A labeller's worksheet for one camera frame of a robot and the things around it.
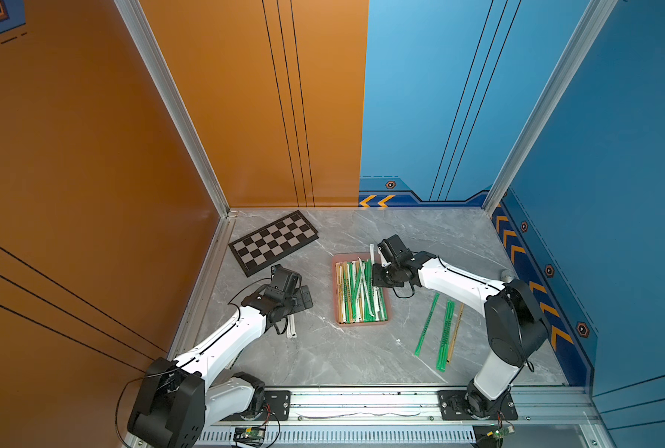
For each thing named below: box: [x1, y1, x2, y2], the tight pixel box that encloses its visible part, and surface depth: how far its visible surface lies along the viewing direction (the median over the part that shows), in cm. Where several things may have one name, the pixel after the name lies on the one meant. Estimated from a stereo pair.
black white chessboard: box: [228, 210, 320, 278], surface depth 107 cm
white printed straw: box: [286, 314, 298, 339], surface depth 88 cm
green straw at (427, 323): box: [414, 292, 440, 358], surface depth 89 cm
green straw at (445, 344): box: [437, 299, 455, 373], surface depth 85 cm
